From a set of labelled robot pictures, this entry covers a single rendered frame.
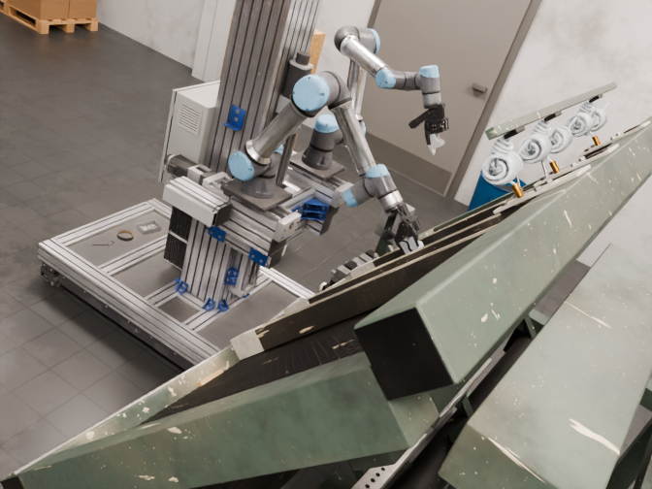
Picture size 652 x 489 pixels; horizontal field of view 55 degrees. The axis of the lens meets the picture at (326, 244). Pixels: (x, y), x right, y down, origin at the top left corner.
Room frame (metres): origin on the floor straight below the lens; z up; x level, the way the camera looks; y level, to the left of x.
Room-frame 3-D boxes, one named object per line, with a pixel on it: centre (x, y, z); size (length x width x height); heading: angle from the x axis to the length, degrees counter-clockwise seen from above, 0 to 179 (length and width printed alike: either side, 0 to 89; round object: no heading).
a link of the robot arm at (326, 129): (2.81, 0.17, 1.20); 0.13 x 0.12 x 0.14; 134
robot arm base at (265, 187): (2.34, 0.35, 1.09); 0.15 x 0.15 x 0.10
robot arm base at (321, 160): (2.80, 0.17, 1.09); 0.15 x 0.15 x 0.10
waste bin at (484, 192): (4.87, -1.24, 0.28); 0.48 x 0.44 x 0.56; 69
